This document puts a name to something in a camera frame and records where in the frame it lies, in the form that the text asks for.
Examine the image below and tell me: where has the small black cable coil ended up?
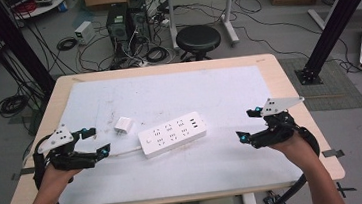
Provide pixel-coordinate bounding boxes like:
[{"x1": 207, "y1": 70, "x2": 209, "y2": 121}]
[{"x1": 54, "y1": 36, "x2": 80, "y2": 53}]

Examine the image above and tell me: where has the grey tape strip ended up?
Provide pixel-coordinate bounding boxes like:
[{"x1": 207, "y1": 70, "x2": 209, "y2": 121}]
[
  {"x1": 320, "y1": 148, "x2": 346, "y2": 160},
  {"x1": 10, "y1": 166, "x2": 37, "y2": 182}
]

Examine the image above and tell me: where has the black round stool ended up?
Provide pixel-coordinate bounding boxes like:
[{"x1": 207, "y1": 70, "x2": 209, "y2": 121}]
[{"x1": 174, "y1": 22, "x2": 224, "y2": 64}]

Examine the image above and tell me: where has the white table mat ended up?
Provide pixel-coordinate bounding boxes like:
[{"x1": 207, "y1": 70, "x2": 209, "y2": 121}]
[{"x1": 47, "y1": 60, "x2": 308, "y2": 204}]

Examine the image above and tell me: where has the white table leg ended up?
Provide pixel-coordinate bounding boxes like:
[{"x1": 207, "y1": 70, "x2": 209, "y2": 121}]
[{"x1": 240, "y1": 192, "x2": 259, "y2": 204}]

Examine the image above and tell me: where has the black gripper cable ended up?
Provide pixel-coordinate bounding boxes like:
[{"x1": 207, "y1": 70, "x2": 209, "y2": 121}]
[
  {"x1": 29, "y1": 131, "x2": 83, "y2": 204},
  {"x1": 227, "y1": 124, "x2": 326, "y2": 204}
]

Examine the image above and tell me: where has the grey floor mat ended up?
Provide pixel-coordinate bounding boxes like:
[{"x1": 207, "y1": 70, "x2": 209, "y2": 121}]
[{"x1": 277, "y1": 50, "x2": 362, "y2": 117}]

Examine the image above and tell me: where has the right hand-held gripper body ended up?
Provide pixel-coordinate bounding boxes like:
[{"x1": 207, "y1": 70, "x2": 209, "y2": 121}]
[{"x1": 245, "y1": 94, "x2": 310, "y2": 151}]

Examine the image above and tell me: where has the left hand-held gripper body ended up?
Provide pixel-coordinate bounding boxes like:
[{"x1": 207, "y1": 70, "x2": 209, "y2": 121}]
[{"x1": 34, "y1": 120, "x2": 100, "y2": 174}]

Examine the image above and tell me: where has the black computer tower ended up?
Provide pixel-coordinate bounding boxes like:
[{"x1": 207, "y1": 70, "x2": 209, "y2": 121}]
[
  {"x1": 103, "y1": 2, "x2": 134, "y2": 54},
  {"x1": 125, "y1": 0, "x2": 153, "y2": 47}
]

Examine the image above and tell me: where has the white power strip cable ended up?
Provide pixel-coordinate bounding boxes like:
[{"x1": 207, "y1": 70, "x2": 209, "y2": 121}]
[{"x1": 107, "y1": 145, "x2": 144, "y2": 158}]

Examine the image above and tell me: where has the white power supply box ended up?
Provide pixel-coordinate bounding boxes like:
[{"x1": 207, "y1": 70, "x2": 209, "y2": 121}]
[{"x1": 73, "y1": 20, "x2": 98, "y2": 47}]

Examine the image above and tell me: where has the white charger adapter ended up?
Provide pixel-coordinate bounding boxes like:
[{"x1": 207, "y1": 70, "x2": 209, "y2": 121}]
[{"x1": 112, "y1": 115, "x2": 136, "y2": 137}]

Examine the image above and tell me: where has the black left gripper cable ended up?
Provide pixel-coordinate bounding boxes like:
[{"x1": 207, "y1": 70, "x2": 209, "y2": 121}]
[{"x1": 29, "y1": 131, "x2": 83, "y2": 204}]

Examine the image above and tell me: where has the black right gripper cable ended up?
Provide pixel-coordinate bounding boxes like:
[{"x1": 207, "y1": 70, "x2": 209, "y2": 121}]
[{"x1": 227, "y1": 124, "x2": 326, "y2": 204}]

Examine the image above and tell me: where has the person's left hand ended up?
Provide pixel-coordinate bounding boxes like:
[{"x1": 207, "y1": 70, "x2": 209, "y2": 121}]
[{"x1": 35, "y1": 161, "x2": 85, "y2": 198}]

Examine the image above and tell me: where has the white power strip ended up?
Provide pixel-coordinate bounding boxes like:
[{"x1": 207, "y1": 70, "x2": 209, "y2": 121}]
[{"x1": 135, "y1": 110, "x2": 211, "y2": 160}]

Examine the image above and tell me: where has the round white table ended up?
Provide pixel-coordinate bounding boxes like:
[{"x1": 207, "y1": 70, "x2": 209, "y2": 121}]
[{"x1": 0, "y1": 0, "x2": 71, "y2": 23}]

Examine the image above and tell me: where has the black metal frame post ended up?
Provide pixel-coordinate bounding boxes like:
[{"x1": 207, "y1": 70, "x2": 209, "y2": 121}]
[
  {"x1": 0, "y1": 0, "x2": 58, "y2": 102},
  {"x1": 287, "y1": 0, "x2": 362, "y2": 87}
]

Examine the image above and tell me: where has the person's right hand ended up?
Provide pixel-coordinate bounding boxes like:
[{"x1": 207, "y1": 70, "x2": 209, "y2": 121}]
[{"x1": 266, "y1": 128, "x2": 321, "y2": 176}]

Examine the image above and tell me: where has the large black cable coil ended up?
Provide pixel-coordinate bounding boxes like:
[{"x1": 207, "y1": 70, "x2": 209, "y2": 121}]
[{"x1": 0, "y1": 93, "x2": 32, "y2": 119}]

